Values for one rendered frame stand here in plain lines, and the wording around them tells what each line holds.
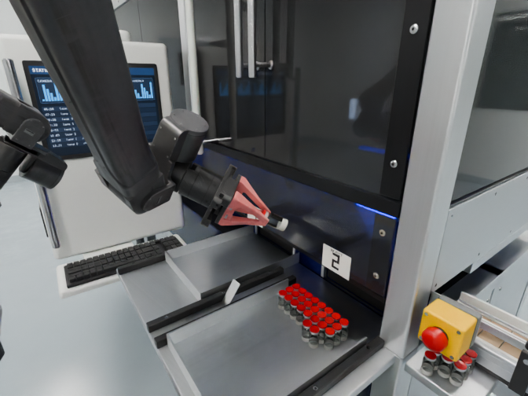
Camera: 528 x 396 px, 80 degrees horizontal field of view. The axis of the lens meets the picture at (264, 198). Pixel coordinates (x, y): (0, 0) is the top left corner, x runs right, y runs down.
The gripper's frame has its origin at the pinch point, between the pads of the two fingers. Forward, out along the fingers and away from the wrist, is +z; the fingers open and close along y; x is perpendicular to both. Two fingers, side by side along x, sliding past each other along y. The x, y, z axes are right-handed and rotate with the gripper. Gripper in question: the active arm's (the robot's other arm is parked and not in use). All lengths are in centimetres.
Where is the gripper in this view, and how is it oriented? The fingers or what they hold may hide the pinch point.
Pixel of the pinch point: (264, 216)
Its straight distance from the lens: 53.6
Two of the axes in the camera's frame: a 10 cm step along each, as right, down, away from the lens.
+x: -4.5, 6.6, 6.0
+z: 8.8, 4.5, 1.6
